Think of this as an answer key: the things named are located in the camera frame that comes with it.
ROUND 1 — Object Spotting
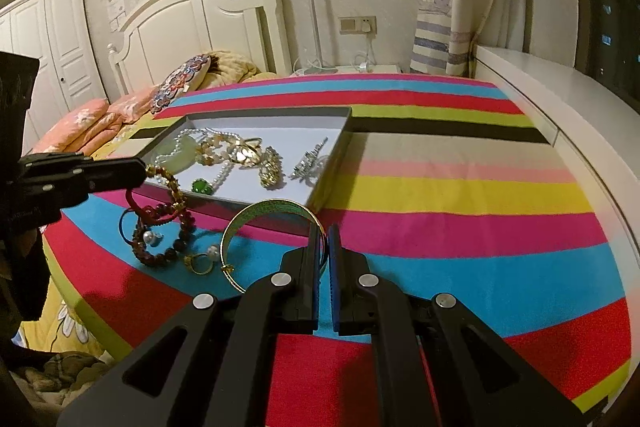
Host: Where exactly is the pink floral quilt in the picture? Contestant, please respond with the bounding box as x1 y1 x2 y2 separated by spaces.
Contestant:
32 87 161 155

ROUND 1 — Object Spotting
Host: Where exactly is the yellow plush blanket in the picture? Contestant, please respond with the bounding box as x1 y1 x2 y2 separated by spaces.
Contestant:
200 51 261 90

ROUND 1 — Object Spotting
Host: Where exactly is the white wardrobe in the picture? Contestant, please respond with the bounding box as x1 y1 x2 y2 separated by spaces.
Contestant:
0 0 108 152

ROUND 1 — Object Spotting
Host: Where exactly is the wide gold ring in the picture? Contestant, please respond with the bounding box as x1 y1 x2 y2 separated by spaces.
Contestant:
234 138 263 168

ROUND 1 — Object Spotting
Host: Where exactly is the paper wall notice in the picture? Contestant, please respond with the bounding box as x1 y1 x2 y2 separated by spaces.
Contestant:
107 0 126 30

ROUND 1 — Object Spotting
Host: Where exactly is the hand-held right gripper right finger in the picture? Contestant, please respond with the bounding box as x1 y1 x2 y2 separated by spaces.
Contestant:
327 224 586 427

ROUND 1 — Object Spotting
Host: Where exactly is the white pearl strand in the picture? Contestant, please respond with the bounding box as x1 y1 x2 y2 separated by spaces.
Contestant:
165 127 241 195

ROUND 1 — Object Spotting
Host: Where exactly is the brown patterned cloth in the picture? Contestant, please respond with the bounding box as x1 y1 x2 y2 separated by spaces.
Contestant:
10 352 116 408

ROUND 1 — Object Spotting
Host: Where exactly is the large gold pin brooch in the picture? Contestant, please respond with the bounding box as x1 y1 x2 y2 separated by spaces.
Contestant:
257 146 283 190

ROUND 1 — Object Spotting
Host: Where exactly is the silver flower brooch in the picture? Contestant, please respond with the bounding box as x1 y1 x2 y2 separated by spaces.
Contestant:
289 138 331 182

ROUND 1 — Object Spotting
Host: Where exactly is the dark red bead bracelet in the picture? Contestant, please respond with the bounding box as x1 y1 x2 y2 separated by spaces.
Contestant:
131 201 197 267

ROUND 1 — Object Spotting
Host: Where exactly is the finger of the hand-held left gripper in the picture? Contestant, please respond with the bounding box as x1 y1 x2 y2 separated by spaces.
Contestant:
21 153 147 181
24 173 146 210

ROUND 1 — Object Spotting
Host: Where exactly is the white floor lamp pole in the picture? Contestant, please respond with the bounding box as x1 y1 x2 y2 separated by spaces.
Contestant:
292 0 341 78

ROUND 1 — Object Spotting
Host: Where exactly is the yellow floral sheet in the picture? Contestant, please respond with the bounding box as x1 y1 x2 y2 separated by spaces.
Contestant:
17 279 118 360

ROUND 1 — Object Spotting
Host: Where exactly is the embroidered cushion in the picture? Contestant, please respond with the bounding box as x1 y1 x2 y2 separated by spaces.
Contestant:
150 55 211 115

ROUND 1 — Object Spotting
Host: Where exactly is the pale stone bead bracelet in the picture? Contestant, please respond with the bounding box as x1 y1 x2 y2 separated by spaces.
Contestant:
197 132 241 165

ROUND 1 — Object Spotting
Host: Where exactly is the grey cardboard box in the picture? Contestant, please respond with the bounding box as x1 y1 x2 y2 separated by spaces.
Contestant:
134 106 353 212

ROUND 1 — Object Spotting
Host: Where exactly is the thin gold bangle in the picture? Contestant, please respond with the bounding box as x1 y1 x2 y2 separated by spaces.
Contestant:
221 200 329 294

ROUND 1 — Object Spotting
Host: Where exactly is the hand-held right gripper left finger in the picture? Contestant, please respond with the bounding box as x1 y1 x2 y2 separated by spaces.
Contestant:
57 222 331 427

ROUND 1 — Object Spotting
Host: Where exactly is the wall socket plate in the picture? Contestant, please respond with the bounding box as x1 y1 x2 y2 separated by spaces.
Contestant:
339 16 377 34

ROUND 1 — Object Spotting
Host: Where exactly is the white wooden headboard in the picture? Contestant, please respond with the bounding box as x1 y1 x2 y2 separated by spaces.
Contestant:
107 0 293 100

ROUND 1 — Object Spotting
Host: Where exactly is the red cord gold bead bracelet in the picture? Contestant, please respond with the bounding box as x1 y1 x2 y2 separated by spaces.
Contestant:
120 163 188 240

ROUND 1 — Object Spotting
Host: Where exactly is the white charger cable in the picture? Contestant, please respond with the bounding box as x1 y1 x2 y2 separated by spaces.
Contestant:
357 22 376 72

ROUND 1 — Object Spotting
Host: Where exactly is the large pearl gold ring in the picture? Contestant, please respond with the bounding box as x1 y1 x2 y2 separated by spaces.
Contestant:
184 245 222 276

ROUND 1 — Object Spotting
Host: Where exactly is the pale jade bangle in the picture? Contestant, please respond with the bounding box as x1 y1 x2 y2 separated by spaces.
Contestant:
152 129 201 170

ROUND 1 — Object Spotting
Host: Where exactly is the white nightstand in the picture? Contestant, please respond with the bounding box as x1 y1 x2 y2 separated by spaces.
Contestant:
335 64 403 75

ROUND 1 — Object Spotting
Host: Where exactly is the striped colourful blanket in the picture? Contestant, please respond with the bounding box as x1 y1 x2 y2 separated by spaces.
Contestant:
42 74 632 427

